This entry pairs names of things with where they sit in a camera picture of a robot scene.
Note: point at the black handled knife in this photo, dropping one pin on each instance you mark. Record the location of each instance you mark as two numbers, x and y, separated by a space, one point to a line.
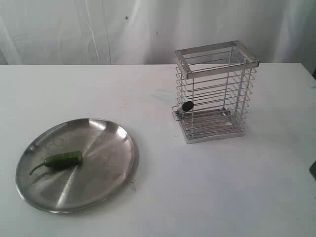
189 105

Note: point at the green cucumber with stem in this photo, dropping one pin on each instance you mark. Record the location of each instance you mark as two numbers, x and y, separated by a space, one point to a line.
59 161

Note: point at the round steel plate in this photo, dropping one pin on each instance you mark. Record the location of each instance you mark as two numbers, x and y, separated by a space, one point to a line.
108 159

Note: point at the white backdrop curtain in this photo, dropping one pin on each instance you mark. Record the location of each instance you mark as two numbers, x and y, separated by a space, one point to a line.
65 32

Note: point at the wire metal utensil rack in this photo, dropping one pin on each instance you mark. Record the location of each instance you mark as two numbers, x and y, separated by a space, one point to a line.
213 77

